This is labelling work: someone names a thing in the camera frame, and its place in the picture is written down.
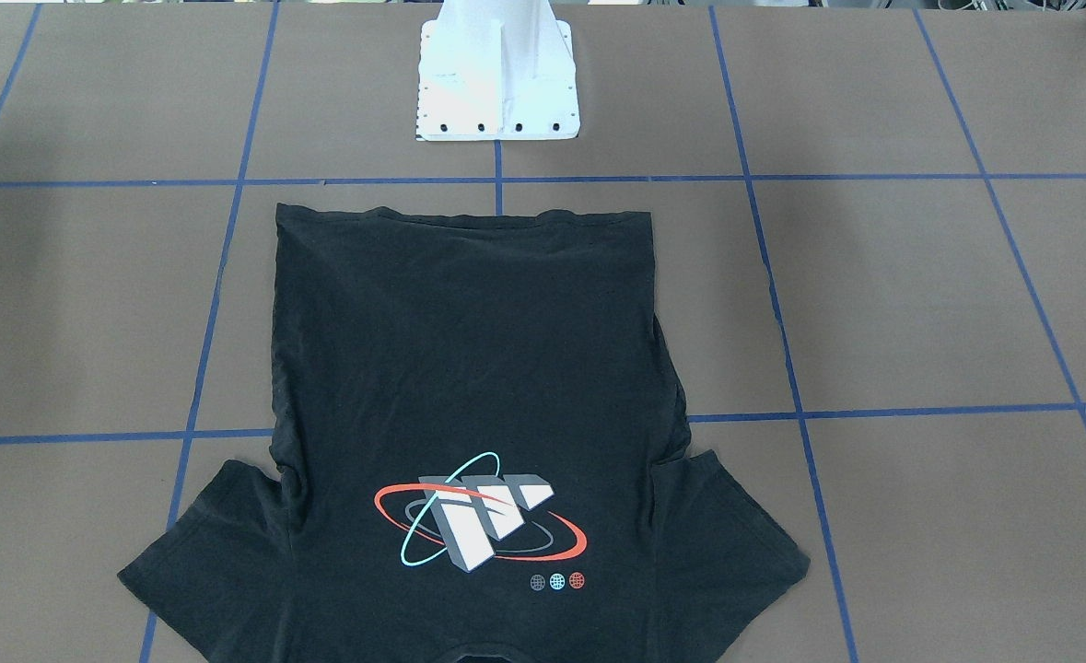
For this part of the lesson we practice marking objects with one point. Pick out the black graphic t-shirt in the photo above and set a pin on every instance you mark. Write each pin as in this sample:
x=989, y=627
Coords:
x=481, y=454

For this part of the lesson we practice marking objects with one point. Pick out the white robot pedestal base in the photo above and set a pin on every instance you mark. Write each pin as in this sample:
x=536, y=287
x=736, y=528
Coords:
x=496, y=70

